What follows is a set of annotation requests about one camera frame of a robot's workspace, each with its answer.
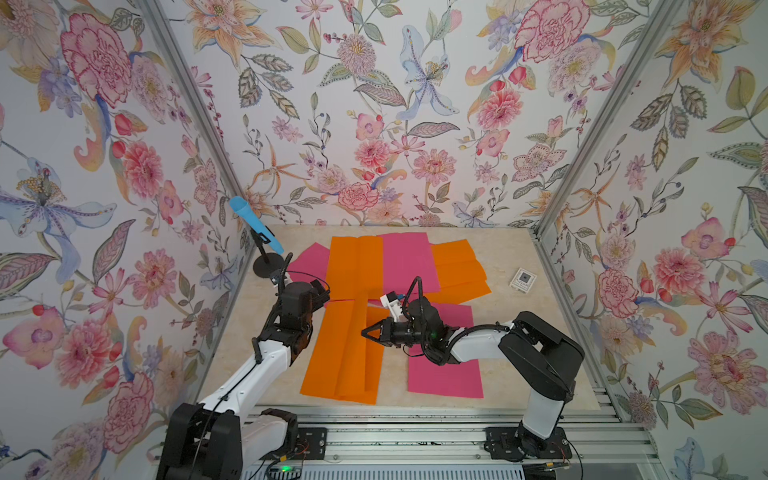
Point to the pink paper sheet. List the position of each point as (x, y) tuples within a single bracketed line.
[(406, 256), (462, 380)]

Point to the orange paper sheet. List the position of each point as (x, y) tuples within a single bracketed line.
[(461, 276), (355, 268), (345, 366)]

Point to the controller box green light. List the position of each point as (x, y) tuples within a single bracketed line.
[(280, 471)]

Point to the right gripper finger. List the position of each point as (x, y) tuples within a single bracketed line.
[(379, 337), (382, 327)]

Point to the right aluminium corner post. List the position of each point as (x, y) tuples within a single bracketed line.
[(651, 36)]

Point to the left aluminium corner post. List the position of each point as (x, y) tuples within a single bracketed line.
[(196, 188)]

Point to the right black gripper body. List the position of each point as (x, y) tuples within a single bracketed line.
[(405, 334)]

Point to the white QR code card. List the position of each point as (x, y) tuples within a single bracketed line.
[(523, 280)]

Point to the aluminium corner post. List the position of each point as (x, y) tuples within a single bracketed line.
[(196, 188), (651, 36)]

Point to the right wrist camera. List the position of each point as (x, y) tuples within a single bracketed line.
[(395, 306)]

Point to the blue microphone on stand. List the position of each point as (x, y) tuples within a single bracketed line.
[(270, 258)]

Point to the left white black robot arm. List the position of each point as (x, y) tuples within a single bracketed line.
[(214, 439)]

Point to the orange paper bottom sheet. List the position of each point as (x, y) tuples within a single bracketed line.
[(345, 366)]

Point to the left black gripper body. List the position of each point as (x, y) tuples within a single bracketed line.
[(314, 302)]

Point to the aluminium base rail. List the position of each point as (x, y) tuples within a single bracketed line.
[(452, 441)]

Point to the pink paper far left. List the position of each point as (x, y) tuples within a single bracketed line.
[(310, 265)]

